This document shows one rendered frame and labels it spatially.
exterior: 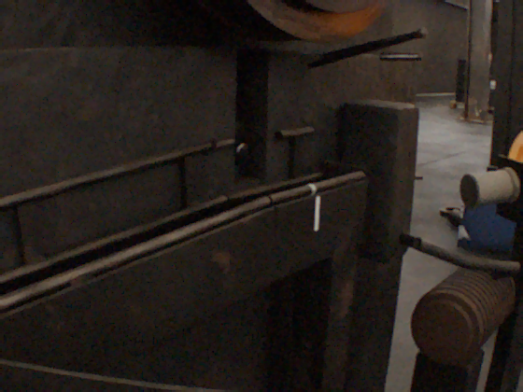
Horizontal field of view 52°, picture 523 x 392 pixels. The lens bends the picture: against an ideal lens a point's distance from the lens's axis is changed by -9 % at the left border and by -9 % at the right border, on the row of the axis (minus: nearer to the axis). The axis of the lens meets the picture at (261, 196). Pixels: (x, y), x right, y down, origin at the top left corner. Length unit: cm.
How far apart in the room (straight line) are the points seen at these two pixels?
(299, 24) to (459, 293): 48
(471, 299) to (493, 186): 19
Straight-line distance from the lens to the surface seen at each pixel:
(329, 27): 68
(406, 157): 87
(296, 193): 65
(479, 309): 90
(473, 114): 958
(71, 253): 54
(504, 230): 273
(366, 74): 95
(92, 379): 28
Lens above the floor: 86
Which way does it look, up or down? 14 degrees down
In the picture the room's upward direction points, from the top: 2 degrees clockwise
